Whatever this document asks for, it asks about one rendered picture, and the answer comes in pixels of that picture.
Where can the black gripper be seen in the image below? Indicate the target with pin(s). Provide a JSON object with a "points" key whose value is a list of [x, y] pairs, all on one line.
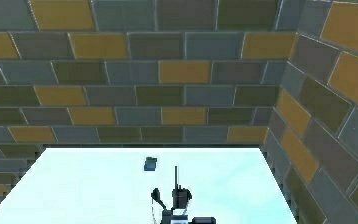
{"points": [[166, 218]]}

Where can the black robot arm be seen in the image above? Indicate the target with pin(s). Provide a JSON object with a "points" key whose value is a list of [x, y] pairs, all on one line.
{"points": [[203, 220]]}

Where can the black radio with antenna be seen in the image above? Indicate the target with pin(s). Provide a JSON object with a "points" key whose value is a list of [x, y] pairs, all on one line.
{"points": [[179, 198]]}

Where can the small blue box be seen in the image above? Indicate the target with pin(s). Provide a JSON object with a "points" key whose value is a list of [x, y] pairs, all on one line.
{"points": [[150, 164]]}

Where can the white table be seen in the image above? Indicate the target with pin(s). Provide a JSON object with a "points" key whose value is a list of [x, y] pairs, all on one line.
{"points": [[70, 190]]}

